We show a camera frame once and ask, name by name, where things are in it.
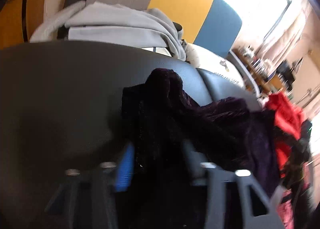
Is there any beige patterned curtain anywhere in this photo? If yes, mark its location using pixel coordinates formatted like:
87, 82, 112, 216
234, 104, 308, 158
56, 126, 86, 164
257, 9, 313, 69

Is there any cluttered wooden side table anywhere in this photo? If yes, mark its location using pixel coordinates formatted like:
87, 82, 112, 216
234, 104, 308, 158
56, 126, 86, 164
237, 46, 275, 79

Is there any wooden desk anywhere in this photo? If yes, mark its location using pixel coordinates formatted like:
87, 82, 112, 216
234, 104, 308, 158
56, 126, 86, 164
265, 74, 288, 94

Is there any white deer print pillow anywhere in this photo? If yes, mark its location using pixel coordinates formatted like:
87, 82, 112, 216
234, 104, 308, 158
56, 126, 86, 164
185, 42, 247, 87

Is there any black monitor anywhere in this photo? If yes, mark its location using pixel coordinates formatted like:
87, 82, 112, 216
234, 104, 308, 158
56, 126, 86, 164
276, 62, 295, 82

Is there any pink quilt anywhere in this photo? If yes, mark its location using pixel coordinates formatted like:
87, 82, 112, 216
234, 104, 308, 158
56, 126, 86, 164
276, 194, 296, 229

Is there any red knit sweater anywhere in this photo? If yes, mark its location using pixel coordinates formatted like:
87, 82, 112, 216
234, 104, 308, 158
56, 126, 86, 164
265, 92, 304, 178

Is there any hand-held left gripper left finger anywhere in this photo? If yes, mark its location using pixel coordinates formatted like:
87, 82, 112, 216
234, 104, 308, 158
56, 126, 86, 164
44, 144, 137, 229

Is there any dark purple velvet garment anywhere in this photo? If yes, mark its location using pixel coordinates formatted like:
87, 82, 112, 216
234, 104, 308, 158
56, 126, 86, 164
122, 68, 282, 229

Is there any grey garment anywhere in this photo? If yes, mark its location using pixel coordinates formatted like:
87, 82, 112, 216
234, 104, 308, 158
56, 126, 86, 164
30, 0, 188, 62

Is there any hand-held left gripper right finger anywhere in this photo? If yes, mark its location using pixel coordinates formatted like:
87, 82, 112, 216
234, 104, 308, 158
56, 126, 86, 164
181, 141, 285, 229

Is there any orange wooden wardrobe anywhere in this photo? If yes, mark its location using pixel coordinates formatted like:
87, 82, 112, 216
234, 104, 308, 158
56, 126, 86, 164
0, 0, 54, 50

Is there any leopard print garment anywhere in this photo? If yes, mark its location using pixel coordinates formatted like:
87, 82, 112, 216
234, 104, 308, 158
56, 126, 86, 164
280, 120, 314, 219

